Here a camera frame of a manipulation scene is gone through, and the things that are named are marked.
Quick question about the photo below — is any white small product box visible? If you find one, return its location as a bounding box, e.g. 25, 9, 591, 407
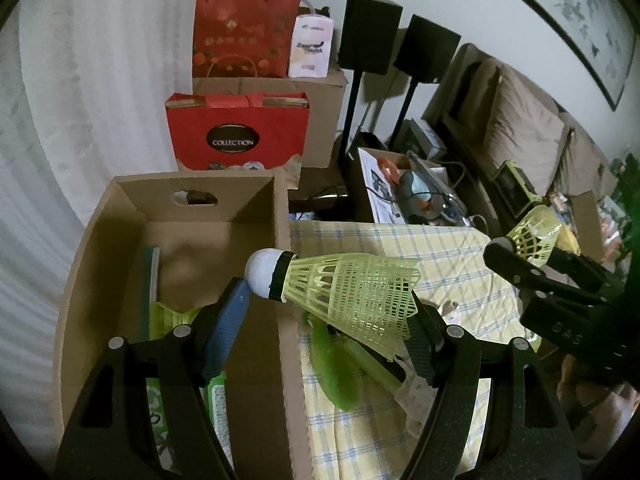
288, 14, 334, 78

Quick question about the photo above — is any black speaker on stand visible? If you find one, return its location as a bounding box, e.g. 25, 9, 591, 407
337, 0, 402, 171
388, 14, 461, 148

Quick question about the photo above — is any yellow plaid table cloth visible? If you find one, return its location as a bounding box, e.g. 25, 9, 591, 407
283, 221, 526, 479

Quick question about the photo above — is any framed wall painting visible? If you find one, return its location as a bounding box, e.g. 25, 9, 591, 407
523, 0, 637, 110

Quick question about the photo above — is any white floral cloth bag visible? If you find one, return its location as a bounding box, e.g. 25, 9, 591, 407
391, 299, 467, 441

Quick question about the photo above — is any red collection gift bag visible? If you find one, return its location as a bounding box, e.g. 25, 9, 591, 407
165, 92, 310, 172

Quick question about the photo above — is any box of cluttered items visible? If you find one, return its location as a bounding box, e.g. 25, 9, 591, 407
355, 148, 489, 233

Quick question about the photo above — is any white curtain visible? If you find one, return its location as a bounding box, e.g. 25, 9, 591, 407
1, 0, 195, 465

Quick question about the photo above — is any red patterned paper bag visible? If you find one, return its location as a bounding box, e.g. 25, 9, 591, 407
192, 0, 300, 78

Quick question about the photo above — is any yellow cloth on sofa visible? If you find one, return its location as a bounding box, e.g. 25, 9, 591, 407
555, 223, 582, 256

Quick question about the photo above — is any large brown cardboard box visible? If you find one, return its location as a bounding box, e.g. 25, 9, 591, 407
192, 68, 348, 168

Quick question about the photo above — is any black right speaker on stand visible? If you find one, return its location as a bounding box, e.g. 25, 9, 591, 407
388, 14, 461, 148

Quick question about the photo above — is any person's right hand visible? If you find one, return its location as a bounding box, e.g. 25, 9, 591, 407
556, 356, 639, 465

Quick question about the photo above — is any green framed black device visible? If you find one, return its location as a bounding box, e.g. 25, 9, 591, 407
492, 159, 544, 219

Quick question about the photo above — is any yellow shuttlecock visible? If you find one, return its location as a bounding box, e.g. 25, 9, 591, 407
244, 248, 421, 360
506, 205, 562, 268

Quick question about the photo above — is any black left speaker on stand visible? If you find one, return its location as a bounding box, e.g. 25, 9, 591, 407
337, 0, 402, 171

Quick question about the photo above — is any green snack canister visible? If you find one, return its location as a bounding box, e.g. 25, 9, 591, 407
145, 377, 236, 479

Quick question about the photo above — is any open cardboard box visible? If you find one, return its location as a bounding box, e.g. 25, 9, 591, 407
53, 170, 312, 479

